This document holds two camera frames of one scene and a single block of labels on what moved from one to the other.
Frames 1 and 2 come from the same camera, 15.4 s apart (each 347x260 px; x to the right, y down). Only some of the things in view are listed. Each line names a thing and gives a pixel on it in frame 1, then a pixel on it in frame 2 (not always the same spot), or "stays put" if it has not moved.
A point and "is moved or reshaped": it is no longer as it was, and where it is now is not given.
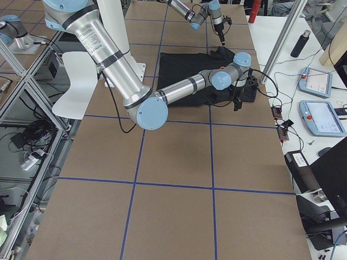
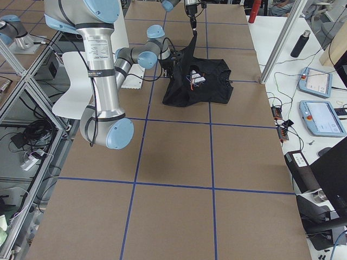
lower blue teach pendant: (321, 118) stays put
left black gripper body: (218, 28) -> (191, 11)
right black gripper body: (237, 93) -> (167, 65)
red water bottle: (255, 7) stays put
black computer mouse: (323, 151) stays put
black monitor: (331, 171) stays put
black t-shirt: (173, 67) is moved or reshaped
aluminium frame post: (296, 12) stays put
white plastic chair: (83, 79) stays put
